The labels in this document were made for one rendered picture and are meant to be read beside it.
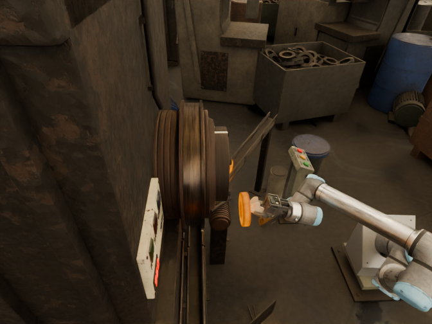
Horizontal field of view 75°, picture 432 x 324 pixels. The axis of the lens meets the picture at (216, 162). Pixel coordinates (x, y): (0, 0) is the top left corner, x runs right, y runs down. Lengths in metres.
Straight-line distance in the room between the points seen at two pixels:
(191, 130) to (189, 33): 2.84
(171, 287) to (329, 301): 1.30
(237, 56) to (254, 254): 2.37
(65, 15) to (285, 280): 1.94
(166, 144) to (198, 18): 2.84
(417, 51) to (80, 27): 3.96
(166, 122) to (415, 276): 1.01
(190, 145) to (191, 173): 0.08
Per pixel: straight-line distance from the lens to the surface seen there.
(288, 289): 2.06
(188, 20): 3.62
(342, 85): 3.60
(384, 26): 4.73
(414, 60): 4.19
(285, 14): 5.43
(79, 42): 0.39
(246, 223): 1.24
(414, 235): 1.30
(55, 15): 0.35
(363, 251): 2.02
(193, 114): 0.90
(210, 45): 3.65
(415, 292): 1.27
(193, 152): 0.83
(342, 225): 2.52
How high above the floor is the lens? 1.78
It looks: 39 degrees down
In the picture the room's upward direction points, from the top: 2 degrees clockwise
